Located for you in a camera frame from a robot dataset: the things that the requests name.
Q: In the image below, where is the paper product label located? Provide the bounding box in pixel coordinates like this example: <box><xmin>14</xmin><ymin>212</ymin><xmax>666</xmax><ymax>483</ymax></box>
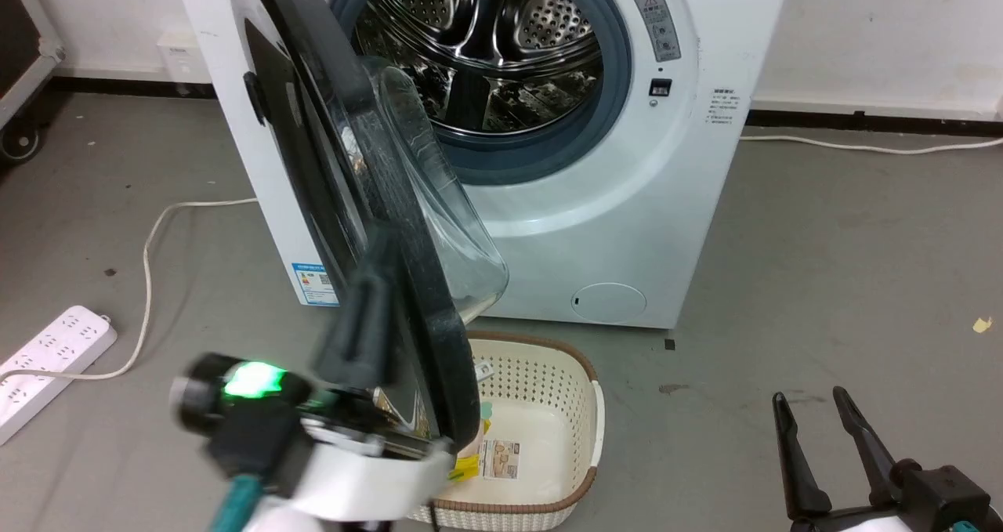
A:
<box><xmin>482</xmin><ymin>438</ymin><xmax>524</xmax><ymax>482</ymax></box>

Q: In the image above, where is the grey rubber door gasket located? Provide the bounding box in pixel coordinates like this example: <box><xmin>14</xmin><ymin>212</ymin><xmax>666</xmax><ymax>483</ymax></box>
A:
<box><xmin>329</xmin><ymin>0</ymin><xmax>633</xmax><ymax>187</ymax></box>

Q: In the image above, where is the yellow tag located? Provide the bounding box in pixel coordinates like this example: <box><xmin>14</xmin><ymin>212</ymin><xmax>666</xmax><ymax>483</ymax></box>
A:
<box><xmin>448</xmin><ymin>400</ymin><xmax>493</xmax><ymax>483</ymax></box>

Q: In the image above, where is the white power strip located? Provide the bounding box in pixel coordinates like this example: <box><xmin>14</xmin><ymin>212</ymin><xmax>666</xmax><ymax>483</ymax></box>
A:
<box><xmin>0</xmin><ymin>305</ymin><xmax>118</xmax><ymax>447</ymax></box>

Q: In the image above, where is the steel perforated washer drum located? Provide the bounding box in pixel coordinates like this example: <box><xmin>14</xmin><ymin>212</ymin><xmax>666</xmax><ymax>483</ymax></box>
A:
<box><xmin>353</xmin><ymin>0</ymin><xmax>605</xmax><ymax>136</ymax></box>

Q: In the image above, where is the blue energy label sticker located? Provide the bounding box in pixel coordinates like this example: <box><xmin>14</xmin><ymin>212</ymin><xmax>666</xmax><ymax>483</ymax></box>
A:
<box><xmin>291</xmin><ymin>262</ymin><xmax>340</xmax><ymax>307</ymax></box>

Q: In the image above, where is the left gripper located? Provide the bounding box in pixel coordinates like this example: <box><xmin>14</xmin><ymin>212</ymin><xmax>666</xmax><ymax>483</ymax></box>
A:
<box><xmin>171</xmin><ymin>234</ymin><xmax>457</xmax><ymax>522</ymax></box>

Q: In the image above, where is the black wheeled flight case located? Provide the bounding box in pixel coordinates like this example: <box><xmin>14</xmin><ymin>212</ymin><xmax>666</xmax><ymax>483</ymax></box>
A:
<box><xmin>0</xmin><ymin>0</ymin><xmax>66</xmax><ymax>165</ymax></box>

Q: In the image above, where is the white washer cable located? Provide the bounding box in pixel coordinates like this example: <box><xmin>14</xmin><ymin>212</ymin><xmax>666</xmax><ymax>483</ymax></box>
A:
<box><xmin>739</xmin><ymin>132</ymin><xmax>1003</xmax><ymax>156</ymax></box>

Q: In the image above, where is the teal left arm cable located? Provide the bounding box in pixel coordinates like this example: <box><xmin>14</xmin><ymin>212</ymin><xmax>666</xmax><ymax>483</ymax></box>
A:
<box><xmin>207</xmin><ymin>473</ymin><xmax>264</xmax><ymax>532</ymax></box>

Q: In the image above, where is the white power strip cable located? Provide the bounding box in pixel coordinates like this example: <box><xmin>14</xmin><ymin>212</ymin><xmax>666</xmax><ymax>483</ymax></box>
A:
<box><xmin>0</xmin><ymin>197</ymin><xmax>259</xmax><ymax>382</ymax></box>

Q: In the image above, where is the white front-load washing machine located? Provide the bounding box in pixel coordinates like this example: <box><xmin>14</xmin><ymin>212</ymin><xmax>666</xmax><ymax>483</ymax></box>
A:
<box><xmin>171</xmin><ymin>0</ymin><xmax>794</xmax><ymax>331</ymax></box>

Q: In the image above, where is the grey warning label sticker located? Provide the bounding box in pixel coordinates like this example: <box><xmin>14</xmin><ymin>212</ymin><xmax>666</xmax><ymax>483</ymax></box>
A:
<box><xmin>633</xmin><ymin>0</ymin><xmax>683</xmax><ymax>63</ymax></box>

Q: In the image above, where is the round white filter cover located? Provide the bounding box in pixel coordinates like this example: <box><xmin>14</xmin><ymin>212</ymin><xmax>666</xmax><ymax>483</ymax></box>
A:
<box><xmin>570</xmin><ymin>283</ymin><xmax>648</xmax><ymax>323</ymax></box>

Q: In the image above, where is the white wall socket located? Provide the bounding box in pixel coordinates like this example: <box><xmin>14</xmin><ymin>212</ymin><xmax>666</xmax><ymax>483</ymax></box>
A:
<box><xmin>157</xmin><ymin>31</ymin><xmax>209</xmax><ymax>85</ymax></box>

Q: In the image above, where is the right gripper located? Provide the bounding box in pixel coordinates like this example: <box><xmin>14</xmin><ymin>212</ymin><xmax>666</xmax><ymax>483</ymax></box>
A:
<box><xmin>772</xmin><ymin>386</ymin><xmax>1003</xmax><ymax>532</ymax></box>

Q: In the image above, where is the cream plastic laundry basket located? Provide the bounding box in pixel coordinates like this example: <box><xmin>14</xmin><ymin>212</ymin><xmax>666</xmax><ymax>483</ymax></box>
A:
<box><xmin>407</xmin><ymin>330</ymin><xmax>606</xmax><ymax>531</ymax></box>

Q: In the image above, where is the white text sticker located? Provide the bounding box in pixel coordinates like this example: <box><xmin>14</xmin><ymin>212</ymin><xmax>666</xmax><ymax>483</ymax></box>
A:
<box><xmin>709</xmin><ymin>87</ymin><xmax>745</xmax><ymax>126</ymax></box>

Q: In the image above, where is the black round glass washer door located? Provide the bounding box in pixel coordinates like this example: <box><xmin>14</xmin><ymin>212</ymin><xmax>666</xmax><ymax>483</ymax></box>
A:
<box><xmin>227</xmin><ymin>0</ymin><xmax>510</xmax><ymax>458</ymax></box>

